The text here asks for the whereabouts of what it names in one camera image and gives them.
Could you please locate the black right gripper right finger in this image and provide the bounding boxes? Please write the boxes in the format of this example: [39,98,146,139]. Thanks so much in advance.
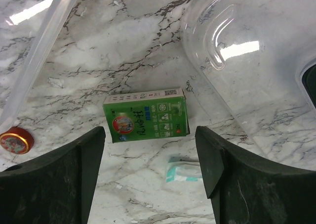
[195,126,316,224]

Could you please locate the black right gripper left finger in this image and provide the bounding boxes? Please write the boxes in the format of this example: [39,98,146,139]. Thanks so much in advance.
[0,127,106,224]

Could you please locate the small round red tin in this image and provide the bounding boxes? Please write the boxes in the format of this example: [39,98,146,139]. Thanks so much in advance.
[0,127,35,155]

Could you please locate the clear bandage packet teal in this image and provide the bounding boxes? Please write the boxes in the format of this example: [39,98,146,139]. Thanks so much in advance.
[165,156,202,183]

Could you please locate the green medicine box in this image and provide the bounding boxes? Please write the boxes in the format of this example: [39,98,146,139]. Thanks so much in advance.
[103,88,190,143]

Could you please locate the clear plastic kit lid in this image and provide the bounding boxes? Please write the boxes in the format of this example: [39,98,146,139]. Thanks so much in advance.
[181,0,316,170]

